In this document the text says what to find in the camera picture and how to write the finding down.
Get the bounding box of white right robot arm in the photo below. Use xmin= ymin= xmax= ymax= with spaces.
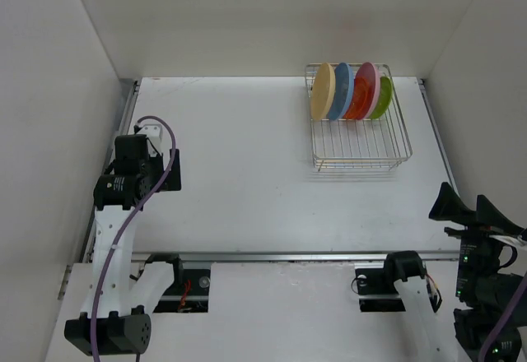
xmin=381 ymin=183 xmax=526 ymax=361

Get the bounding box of pink plate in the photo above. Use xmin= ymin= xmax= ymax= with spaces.
xmin=355 ymin=62 xmax=380 ymax=119

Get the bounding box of blue plate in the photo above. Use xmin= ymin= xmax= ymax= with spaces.
xmin=327 ymin=63 xmax=354 ymax=121

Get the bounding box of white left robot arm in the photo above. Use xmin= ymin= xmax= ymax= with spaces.
xmin=64 ymin=124 xmax=184 ymax=361

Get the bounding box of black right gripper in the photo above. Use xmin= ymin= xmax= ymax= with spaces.
xmin=430 ymin=179 xmax=526 ymax=299

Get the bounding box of beige plate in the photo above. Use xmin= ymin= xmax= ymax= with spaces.
xmin=310 ymin=63 xmax=336 ymax=121

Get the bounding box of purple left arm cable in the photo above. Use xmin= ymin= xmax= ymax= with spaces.
xmin=87 ymin=115 xmax=180 ymax=362

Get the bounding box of chrome wire dish rack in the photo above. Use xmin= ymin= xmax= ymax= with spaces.
xmin=304 ymin=63 xmax=414 ymax=174

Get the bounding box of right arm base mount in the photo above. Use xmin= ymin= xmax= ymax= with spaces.
xmin=351 ymin=267 xmax=444 ymax=313

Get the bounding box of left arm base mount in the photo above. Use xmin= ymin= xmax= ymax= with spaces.
xmin=129 ymin=253 xmax=211 ymax=313

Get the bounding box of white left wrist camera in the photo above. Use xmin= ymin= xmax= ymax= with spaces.
xmin=134 ymin=121 xmax=163 ymax=157

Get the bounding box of aluminium table rail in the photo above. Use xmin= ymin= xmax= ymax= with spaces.
xmin=132 ymin=250 xmax=459 ymax=262

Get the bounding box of orange translucent plate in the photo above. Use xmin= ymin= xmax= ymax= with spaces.
xmin=343 ymin=77 xmax=371 ymax=120

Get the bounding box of green plate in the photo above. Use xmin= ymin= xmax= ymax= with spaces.
xmin=369 ymin=76 xmax=394 ymax=119

